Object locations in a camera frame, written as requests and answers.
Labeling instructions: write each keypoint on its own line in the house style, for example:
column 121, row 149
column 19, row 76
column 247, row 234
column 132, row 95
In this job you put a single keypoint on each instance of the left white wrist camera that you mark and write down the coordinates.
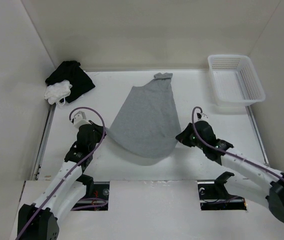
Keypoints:
column 79, row 119

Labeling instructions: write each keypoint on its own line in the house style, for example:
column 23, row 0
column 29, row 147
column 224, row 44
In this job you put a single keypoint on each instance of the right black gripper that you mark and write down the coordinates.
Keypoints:
column 183, row 137

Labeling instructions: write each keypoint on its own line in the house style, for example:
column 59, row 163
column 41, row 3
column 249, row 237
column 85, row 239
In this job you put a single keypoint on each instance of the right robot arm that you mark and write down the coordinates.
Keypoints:
column 247, row 178

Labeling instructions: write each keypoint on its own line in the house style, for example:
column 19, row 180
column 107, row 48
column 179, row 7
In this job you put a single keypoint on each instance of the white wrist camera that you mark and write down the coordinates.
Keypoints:
column 79, row 119
column 201, row 116

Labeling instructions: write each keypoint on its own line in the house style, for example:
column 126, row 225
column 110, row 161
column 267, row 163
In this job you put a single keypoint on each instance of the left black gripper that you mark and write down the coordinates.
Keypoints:
column 99, row 130

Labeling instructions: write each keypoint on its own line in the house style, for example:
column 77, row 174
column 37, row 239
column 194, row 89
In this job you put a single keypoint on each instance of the grey tank top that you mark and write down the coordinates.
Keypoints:
column 147, row 123

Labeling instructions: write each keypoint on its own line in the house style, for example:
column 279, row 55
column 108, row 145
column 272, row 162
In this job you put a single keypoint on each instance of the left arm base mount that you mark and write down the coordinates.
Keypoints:
column 96, row 199

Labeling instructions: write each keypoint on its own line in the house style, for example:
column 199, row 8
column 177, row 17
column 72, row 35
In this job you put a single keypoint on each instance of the white plastic basket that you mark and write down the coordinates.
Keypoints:
column 234, row 80

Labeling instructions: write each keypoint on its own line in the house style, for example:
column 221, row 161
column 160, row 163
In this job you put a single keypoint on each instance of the left aluminium table rail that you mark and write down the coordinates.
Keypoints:
column 40, row 154

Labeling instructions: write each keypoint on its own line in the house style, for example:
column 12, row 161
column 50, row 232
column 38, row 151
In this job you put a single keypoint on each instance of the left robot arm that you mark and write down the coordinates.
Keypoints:
column 41, row 219

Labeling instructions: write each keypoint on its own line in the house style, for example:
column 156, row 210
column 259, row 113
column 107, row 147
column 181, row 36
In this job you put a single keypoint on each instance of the black folded tank top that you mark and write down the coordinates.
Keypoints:
column 71, row 71

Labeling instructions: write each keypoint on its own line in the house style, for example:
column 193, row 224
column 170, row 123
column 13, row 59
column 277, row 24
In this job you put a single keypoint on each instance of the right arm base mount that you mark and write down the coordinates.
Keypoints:
column 213, row 195

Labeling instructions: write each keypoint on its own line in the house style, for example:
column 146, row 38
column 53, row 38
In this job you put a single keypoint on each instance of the white folded tank top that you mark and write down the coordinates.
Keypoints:
column 57, row 93

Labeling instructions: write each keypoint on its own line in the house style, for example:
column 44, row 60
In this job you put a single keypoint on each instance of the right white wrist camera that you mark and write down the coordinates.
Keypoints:
column 201, row 116

